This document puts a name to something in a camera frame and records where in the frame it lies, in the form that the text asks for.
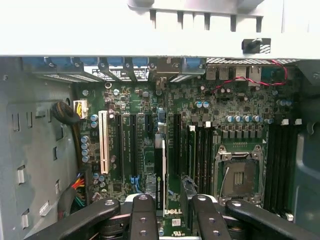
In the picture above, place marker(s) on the black expansion slot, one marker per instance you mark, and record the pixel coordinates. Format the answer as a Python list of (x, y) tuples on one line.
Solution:
[(119, 145), (133, 145), (177, 145)]

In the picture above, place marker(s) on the socket locking lever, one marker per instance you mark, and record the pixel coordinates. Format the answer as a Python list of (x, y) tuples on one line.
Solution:
[(225, 180)]

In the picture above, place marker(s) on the open black PC case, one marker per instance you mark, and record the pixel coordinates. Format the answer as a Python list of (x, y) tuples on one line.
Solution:
[(310, 162)]

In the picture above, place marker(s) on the grey plastic parts rack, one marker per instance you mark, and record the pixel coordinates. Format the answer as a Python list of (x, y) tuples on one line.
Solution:
[(180, 18)]

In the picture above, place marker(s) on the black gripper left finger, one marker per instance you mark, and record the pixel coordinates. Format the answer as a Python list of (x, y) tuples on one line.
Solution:
[(143, 220)]

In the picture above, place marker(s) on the white power connector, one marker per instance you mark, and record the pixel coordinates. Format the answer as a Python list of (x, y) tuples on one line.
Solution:
[(80, 108)]

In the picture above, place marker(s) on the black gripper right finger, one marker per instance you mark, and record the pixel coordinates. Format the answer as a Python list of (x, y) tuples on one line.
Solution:
[(210, 220)]

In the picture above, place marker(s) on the CPU socket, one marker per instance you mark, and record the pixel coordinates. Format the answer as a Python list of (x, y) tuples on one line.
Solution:
[(240, 175)]

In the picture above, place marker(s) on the green Dell motherboard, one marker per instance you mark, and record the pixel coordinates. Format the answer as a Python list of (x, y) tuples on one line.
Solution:
[(225, 105)]

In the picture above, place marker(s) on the white expansion slot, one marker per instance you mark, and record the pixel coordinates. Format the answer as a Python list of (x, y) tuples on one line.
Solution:
[(103, 142)]

